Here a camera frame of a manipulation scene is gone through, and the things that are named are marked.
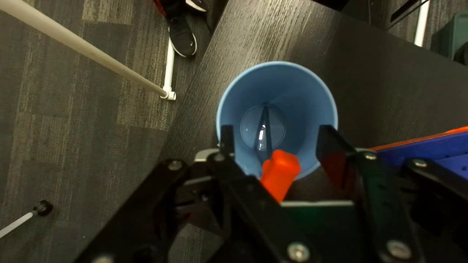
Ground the small orange object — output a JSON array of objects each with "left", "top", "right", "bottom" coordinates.
[{"left": 260, "top": 149, "right": 301, "bottom": 202}]

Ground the blue plastic cup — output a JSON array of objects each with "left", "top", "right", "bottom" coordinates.
[{"left": 214, "top": 62, "right": 339, "bottom": 180}]

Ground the white pole joint bracket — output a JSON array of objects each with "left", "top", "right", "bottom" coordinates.
[{"left": 162, "top": 38, "right": 176, "bottom": 101}]

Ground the grey metal pole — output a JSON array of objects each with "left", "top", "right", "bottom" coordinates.
[{"left": 0, "top": 0, "right": 175, "bottom": 101}]

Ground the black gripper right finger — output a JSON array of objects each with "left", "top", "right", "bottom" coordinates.
[{"left": 315, "top": 125, "right": 356, "bottom": 190}]

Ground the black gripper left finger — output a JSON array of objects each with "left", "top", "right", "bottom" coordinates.
[{"left": 220, "top": 126, "right": 242, "bottom": 176}]

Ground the black shoe on floor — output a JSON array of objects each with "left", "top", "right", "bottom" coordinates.
[{"left": 168, "top": 15, "right": 197, "bottom": 57}]

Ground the tripod leg with black foot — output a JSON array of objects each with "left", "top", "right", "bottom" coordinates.
[{"left": 0, "top": 201, "right": 54, "bottom": 239}]

